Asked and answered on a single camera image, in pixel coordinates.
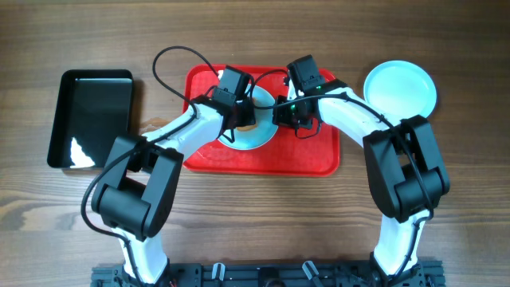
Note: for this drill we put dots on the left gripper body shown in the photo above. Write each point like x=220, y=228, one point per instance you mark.
x=245, y=112

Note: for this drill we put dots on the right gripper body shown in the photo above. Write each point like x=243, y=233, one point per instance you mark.
x=291, y=114

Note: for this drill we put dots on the green orange sponge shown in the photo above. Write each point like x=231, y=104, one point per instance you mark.
x=246, y=128

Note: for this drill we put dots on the white plate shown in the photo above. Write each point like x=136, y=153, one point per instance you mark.
x=401, y=88
x=264, y=129

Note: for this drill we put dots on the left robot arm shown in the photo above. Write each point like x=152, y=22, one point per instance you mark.
x=135, y=191

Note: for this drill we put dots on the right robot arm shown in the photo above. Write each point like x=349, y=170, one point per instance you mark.
x=405, y=170

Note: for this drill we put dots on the red plastic tray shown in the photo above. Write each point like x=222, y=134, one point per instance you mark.
x=284, y=154

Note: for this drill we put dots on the black rectangular water tray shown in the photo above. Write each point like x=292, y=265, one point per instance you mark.
x=93, y=108

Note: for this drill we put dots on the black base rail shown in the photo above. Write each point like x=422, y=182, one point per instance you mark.
x=343, y=273

